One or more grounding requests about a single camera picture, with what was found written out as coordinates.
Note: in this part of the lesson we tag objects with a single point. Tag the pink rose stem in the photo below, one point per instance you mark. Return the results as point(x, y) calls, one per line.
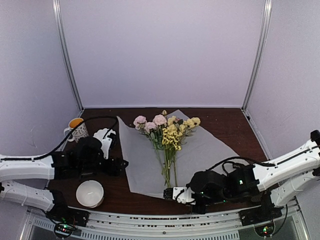
point(154, 132)

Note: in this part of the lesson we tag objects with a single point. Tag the translucent white wrapping paper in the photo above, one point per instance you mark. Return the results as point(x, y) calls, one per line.
point(198, 152)

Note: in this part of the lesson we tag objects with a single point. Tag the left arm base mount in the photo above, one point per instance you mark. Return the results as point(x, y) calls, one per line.
point(71, 216)

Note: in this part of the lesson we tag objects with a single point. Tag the pink flower stem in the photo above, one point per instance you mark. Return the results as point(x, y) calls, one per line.
point(139, 123)

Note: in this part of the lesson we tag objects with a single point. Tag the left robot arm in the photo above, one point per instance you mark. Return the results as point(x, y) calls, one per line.
point(88, 157)

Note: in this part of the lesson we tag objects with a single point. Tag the right aluminium frame post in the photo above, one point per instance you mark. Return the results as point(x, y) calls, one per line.
point(264, 30)

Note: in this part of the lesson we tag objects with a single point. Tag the white scalloped bowl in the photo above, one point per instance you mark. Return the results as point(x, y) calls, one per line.
point(104, 134)

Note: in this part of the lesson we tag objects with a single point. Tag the plain white bowl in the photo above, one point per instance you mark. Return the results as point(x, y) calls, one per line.
point(90, 194)

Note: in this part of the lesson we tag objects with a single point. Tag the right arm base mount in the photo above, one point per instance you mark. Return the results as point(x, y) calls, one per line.
point(257, 215)

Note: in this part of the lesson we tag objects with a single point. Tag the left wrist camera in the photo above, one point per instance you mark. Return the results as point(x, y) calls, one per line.
point(107, 144)

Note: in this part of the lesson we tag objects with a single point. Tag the yellow blossom stem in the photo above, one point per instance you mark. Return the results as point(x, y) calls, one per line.
point(186, 127)

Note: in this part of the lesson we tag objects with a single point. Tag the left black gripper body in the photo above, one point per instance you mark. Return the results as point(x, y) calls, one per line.
point(111, 170)

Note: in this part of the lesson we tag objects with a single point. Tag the aluminium front rail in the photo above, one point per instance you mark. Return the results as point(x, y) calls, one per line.
point(223, 225)

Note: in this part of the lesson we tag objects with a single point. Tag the left aluminium frame post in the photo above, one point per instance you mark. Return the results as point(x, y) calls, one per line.
point(65, 53)

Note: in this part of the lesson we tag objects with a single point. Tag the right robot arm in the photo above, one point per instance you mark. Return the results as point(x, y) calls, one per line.
point(278, 180)

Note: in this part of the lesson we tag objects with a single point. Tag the small yellow flower sprig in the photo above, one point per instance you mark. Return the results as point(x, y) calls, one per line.
point(171, 137)

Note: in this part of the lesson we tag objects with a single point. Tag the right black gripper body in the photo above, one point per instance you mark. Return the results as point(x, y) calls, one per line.
point(200, 211)

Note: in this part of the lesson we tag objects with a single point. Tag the yellow patterned cup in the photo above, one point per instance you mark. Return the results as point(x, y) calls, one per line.
point(77, 128)

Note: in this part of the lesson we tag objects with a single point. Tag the aluminium frame post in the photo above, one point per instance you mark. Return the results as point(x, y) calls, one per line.
point(264, 30)
point(65, 53)

